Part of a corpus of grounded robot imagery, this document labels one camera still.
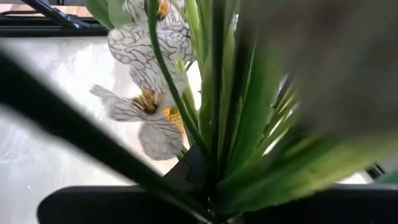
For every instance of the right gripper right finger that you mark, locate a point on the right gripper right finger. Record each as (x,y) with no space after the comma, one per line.
(357,205)

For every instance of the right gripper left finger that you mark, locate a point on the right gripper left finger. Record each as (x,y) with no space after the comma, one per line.
(109,205)

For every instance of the white artificial flower spray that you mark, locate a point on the white artificial flower spray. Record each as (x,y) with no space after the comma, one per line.
(146,46)

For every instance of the black aluminium table frame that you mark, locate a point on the black aluminium table frame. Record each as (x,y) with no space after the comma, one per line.
(46,28)

